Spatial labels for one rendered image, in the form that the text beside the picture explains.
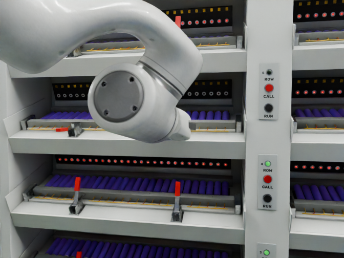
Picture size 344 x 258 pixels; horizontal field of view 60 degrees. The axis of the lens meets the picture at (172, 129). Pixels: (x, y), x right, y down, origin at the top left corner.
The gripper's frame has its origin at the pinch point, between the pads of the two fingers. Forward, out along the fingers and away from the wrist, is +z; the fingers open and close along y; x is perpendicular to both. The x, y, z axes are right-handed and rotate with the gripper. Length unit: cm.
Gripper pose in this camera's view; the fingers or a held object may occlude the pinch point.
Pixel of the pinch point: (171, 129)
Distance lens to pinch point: 64.6
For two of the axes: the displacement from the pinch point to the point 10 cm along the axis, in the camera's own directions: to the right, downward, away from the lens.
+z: 1.9, 1.2, 9.7
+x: 0.3, -9.9, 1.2
